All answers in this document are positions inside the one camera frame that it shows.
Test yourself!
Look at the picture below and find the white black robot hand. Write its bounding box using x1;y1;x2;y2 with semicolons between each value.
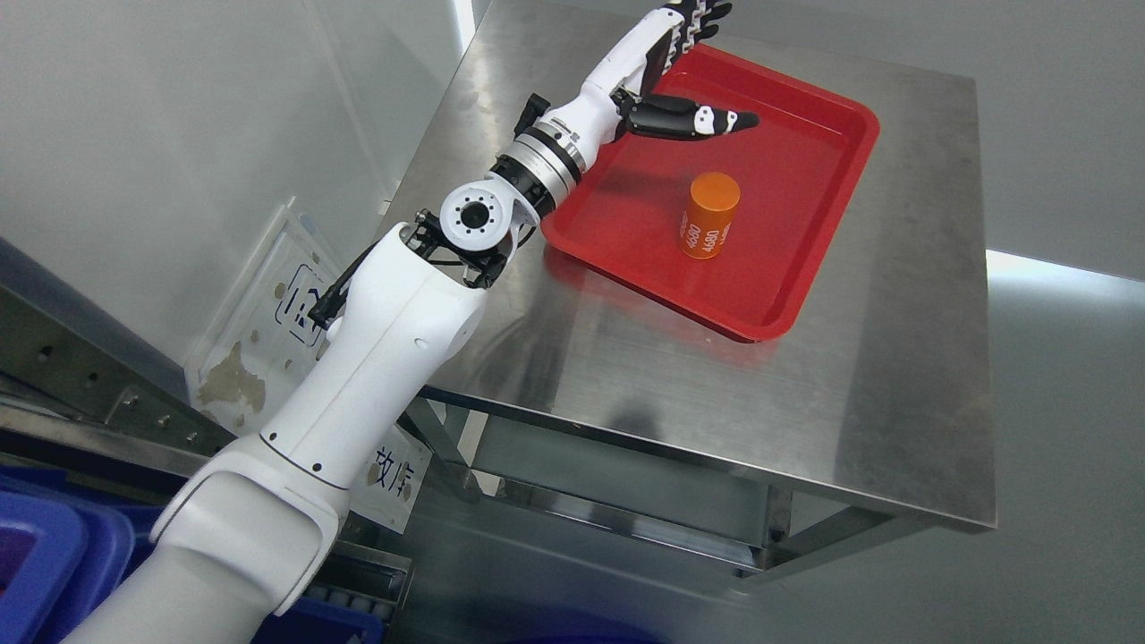
560;1;760;156

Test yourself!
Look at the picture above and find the orange cylindrical capacitor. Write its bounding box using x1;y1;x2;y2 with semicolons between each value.
678;172;742;260

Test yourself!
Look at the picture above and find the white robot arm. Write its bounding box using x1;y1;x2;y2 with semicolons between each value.
66;87;622;643

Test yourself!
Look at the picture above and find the stainless steel desk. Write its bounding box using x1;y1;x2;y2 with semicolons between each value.
404;36;998;582

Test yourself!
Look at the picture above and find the red plastic tray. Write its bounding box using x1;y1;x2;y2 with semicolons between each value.
540;45;881;343

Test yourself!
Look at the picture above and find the metal shelf rail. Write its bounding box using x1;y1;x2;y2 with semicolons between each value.
3;290;232;500

